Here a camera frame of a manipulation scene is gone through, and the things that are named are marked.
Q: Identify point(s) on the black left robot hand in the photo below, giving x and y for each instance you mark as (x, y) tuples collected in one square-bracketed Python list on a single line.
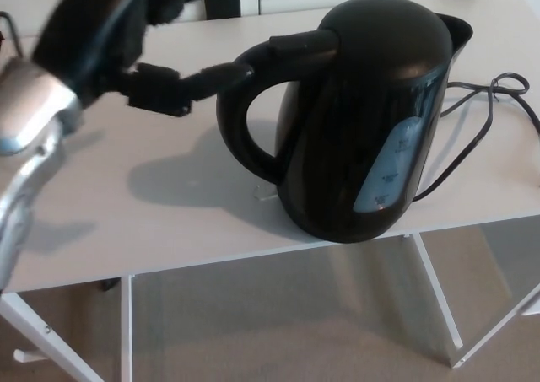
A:
[(90, 40)]

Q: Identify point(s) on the black electric kettle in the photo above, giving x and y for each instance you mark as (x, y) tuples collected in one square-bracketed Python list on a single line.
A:
[(358, 116)]

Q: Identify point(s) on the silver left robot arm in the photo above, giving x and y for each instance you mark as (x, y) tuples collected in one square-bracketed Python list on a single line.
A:
[(29, 99)]

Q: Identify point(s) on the white metal table frame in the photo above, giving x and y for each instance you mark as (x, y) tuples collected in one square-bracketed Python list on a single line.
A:
[(126, 314)]

